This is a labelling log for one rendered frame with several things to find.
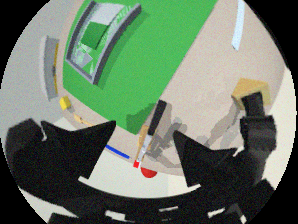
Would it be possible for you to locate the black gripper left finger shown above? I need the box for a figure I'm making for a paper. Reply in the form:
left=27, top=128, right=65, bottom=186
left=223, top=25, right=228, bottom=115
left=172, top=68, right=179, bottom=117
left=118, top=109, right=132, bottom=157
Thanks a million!
left=40, top=120, right=117, bottom=180

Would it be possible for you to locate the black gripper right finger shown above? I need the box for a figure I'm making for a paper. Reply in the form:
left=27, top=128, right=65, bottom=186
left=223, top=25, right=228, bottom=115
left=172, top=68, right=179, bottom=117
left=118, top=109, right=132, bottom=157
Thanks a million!
left=172, top=131, right=238, bottom=188

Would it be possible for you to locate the green rectangular mat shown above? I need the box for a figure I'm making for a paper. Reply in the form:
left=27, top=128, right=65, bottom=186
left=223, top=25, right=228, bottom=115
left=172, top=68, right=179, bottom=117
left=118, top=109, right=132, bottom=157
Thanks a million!
left=63, top=0, right=218, bottom=135

